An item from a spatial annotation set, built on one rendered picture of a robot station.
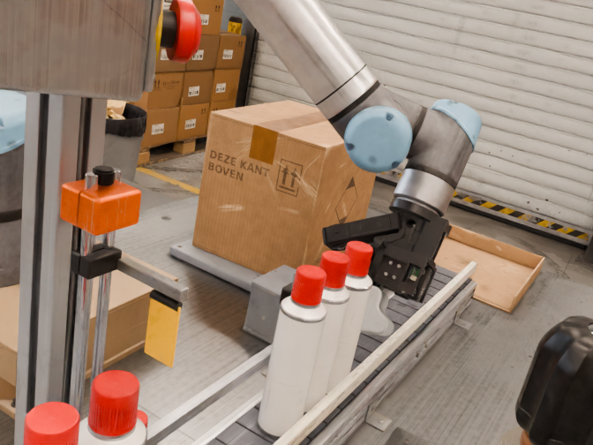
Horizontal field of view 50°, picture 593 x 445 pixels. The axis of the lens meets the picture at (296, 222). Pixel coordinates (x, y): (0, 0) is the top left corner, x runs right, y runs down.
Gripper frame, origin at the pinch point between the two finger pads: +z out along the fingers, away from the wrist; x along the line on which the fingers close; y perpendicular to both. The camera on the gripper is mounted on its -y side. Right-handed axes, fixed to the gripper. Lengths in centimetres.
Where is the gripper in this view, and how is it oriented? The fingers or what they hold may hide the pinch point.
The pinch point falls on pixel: (343, 337)
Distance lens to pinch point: 87.3
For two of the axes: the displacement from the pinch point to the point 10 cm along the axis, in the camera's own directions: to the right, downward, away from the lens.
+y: 8.4, 3.3, -4.4
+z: -4.2, 9.0, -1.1
